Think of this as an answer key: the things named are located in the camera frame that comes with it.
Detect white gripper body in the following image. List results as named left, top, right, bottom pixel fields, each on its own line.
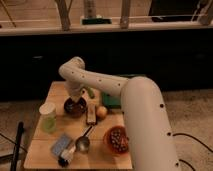
left=65, top=81, right=84, bottom=102

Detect black and white brush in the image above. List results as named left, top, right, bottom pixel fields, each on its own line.
left=58, top=145, right=76, bottom=167

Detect blue sponge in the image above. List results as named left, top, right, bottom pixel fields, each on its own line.
left=51, top=134, right=73, bottom=157

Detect black pole stand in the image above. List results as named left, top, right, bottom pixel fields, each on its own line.
left=10, top=122, right=24, bottom=171

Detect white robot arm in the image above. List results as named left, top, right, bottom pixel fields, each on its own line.
left=58, top=57, right=181, bottom=171

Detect black floor cable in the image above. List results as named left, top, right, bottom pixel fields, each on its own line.
left=172, top=132, right=213, bottom=171

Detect metal ladle spoon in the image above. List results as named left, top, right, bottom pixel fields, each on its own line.
left=75, top=126, right=94, bottom=153

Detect green pepper piece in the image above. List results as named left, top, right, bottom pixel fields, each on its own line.
left=85, top=87, right=95, bottom=99

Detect dark purple bowl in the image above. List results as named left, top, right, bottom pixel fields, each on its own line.
left=64, top=97, right=87, bottom=118

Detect translucent green plastic cup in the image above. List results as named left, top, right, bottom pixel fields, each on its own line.
left=39, top=102, right=56, bottom=133

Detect green box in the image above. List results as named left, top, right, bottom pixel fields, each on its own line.
left=101, top=73, right=146, bottom=109

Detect yellow round fruit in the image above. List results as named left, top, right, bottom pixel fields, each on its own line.
left=96, top=106, right=108, bottom=119

